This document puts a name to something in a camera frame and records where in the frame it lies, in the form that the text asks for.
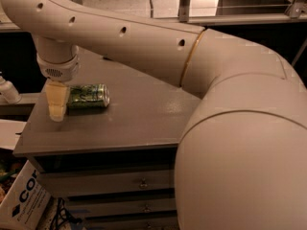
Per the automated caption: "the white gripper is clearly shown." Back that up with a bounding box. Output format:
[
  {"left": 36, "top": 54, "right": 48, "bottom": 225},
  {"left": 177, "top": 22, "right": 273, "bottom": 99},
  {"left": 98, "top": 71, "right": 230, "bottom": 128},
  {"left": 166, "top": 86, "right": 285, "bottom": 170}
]
[{"left": 36, "top": 56, "right": 80, "bottom": 122}]

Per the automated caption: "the green soda can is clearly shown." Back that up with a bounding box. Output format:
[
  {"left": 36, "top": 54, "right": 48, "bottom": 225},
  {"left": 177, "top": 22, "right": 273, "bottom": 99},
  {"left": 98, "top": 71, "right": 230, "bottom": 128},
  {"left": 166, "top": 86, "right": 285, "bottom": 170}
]
[{"left": 67, "top": 83, "right": 110, "bottom": 108}]

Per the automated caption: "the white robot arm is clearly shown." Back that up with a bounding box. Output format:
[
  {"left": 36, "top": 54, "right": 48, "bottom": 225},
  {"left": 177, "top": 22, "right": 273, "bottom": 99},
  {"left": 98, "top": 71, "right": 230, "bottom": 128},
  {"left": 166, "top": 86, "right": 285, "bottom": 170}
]
[{"left": 1, "top": 0, "right": 307, "bottom": 230}]

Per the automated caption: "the white plastic bottle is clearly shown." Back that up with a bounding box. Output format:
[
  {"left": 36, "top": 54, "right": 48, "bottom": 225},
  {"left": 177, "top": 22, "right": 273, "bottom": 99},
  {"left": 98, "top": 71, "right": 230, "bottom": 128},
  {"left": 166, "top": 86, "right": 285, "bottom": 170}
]
[{"left": 0, "top": 75, "right": 21, "bottom": 104}]

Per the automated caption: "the top grey drawer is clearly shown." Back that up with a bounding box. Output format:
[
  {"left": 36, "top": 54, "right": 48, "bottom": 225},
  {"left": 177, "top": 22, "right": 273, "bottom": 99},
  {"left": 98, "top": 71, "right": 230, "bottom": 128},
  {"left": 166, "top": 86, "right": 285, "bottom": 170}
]
[{"left": 38, "top": 170, "right": 174, "bottom": 197}]

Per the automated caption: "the grey drawer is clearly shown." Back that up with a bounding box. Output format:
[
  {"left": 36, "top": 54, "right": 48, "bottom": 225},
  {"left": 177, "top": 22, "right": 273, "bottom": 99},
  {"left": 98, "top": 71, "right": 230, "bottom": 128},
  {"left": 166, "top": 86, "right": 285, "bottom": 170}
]
[
  {"left": 84, "top": 216, "right": 177, "bottom": 230},
  {"left": 38, "top": 170, "right": 174, "bottom": 197},
  {"left": 66, "top": 198, "right": 176, "bottom": 218}
]

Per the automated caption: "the grey drawer cabinet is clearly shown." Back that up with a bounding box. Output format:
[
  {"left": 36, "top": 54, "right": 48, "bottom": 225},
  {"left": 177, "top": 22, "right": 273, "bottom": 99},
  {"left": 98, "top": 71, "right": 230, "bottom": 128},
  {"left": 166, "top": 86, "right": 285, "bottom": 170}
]
[{"left": 14, "top": 51, "right": 200, "bottom": 227}]

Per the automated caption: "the middle grey drawer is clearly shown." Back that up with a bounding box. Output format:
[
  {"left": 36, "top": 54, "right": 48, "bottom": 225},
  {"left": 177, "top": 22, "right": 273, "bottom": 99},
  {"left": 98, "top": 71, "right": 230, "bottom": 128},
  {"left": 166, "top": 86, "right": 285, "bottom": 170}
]
[{"left": 66, "top": 198, "right": 176, "bottom": 218}]

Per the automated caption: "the white cardboard box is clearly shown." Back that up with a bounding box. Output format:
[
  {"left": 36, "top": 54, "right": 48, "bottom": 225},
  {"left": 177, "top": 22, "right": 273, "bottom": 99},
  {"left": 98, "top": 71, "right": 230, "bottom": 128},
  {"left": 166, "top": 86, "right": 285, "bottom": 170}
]
[{"left": 0, "top": 119, "right": 52, "bottom": 230}]

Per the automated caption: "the bottom grey drawer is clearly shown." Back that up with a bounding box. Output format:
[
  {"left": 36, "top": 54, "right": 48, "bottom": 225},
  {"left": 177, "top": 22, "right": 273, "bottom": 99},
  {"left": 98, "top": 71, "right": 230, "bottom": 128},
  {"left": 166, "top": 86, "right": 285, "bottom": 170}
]
[{"left": 84, "top": 216, "right": 177, "bottom": 230}]

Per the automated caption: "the black cable bundle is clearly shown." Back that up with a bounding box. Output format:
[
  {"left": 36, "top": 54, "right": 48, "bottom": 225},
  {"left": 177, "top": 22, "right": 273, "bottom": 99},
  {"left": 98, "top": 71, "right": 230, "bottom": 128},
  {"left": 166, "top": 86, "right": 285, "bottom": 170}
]
[{"left": 49, "top": 197, "right": 83, "bottom": 230}]

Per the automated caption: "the metal railing frame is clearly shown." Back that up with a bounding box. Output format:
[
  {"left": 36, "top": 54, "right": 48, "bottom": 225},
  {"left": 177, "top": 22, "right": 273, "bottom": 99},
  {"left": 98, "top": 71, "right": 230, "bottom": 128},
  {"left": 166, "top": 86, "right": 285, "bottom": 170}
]
[{"left": 150, "top": 0, "right": 307, "bottom": 26}]

